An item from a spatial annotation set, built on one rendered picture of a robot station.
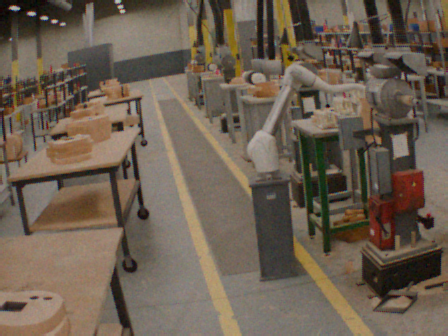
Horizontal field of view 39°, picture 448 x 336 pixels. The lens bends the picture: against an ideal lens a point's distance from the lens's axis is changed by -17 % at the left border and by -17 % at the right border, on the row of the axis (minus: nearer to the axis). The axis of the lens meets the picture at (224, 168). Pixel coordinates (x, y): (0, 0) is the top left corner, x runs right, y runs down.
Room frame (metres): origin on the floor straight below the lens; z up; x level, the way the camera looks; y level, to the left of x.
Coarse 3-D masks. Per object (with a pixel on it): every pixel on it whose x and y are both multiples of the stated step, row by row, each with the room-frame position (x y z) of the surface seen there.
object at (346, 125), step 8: (344, 120) 4.38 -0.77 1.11; (352, 120) 4.39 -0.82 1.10; (360, 120) 4.39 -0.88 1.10; (344, 128) 4.38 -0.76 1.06; (352, 128) 4.39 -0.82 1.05; (360, 128) 4.39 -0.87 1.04; (344, 136) 4.38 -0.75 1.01; (352, 136) 4.39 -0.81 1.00; (360, 136) 4.39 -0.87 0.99; (344, 144) 4.38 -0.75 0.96; (352, 144) 4.39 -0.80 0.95; (360, 144) 4.39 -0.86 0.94
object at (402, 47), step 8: (392, 0) 4.00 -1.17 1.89; (392, 8) 4.00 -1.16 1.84; (400, 8) 4.00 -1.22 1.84; (392, 16) 4.02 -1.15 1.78; (400, 16) 4.00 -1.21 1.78; (392, 24) 4.04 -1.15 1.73; (400, 24) 4.00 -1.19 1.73; (400, 32) 4.00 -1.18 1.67; (400, 40) 4.00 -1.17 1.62; (408, 40) 4.02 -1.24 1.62; (400, 48) 4.01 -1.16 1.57; (408, 48) 4.00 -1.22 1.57
